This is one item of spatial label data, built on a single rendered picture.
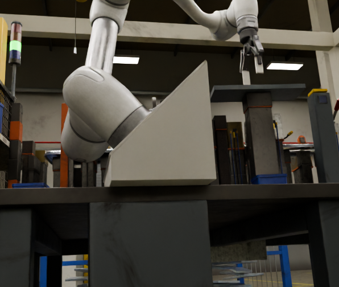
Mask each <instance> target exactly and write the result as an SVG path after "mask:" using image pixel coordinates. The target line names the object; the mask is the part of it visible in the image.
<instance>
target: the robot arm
mask: <svg viewBox="0 0 339 287"><path fill-rule="evenodd" d="M173 1H174V2H176V3H177V4H178V5H179V6H180V7H181V8H182V9H183V10H184V11H185V12H186V13H187V14H188V15H189V16H190V17H191V18H192V19H193V20H194V21H195V22H196V23H198V24H200V25H202V26H204V27H206V28H208V29H209V31H210V33H211V36H212V37H213V39H215V40H216V41H219V42H222V41H226V40H228V39H230V38H231V37H232V36H234V35H235V34H236V33H238V35H239V39H240V42H241V43H242V44H243V50H241V61H240V70H239V72H240V73H242V77H243V84H244V85H250V75H249V71H248V67H249V61H250V57H251V54H252V52H253V54H254V56H256V57H255V58H254V59H255V69H256V73H261V74H263V73H264V72H263V63H262V54H263V53H264V49H263V47H262V45H261V42H260V40H259V36H258V34H257V32H258V30H259V29H258V19H257V16H258V4H257V0H233V1H232V2H231V4H230V7H229V8H228V9H227V10H221V11H215V12H214V13H213V14H207V13H204V12H203V11H202V10H201V9H200V8H199V7H198V6H197V5H196V3H195V2H194V0H173ZM129 2H130V0H93V2H92V5H91V8H90V14H89V19H90V25H91V27H92V33H91V37H90V42H89V48H88V53H87V57H86V63H85V66H82V67H80V68H78V69H76V70H75V71H74V72H73V73H72V74H70V75H69V76H68V78H67V79H66V81H65V82H64V85H63V98H64V101H65V103H66V104H67V106H68V112H67V116H66V119H65V123H64V127H63V131H62V134H61V146H62V148H63V150H64V153H65V154H66V155H67V156H68V157H69V158H70V159H72V160H74V161H77V162H85V163H88V162H92V161H95V160H97V159H98V158H99V157H101V156H102V155H103V154H104V152H105V151H106V150H107V148H108V147H109V146H111V147H112V148H113V149H114V148H115V147H116V146H117V145H118V144H119V143H120V142H121V141H122V140H123V139H125V138H126V137H127V136H128V135H129V134H130V133H131V132H132V131H133V130H134V129H135V128H136V127H137V126H138V125H139V124H140V123H141V122H142V121H143V120H144V119H145V118H146V117H147V116H148V115H149V114H150V113H151V112H152V111H153V110H154V109H155V108H156V107H157V106H156V107H155V108H153V109H149V110H148V109H147V108H146V107H145V106H143V105H142V104H141V103H140V102H139V101H138V99H137V98H136V97H135V96H134V95H133V94H132V93H131V92H130V91H129V90H128V89H127V88H126V87H125V86H124V85H123V84H121V83H120V82H119V81H118V80H117V79H116V78H114V77H113V76H112V75H111V73H112V69H113V61H114V54H115V47H116V42H117V35H118V34H119V33H120V32H121V30H122V27H123V24H124V21H125V18H126V14H127V9H128V6H129ZM247 54H249V55H247Z"/></svg>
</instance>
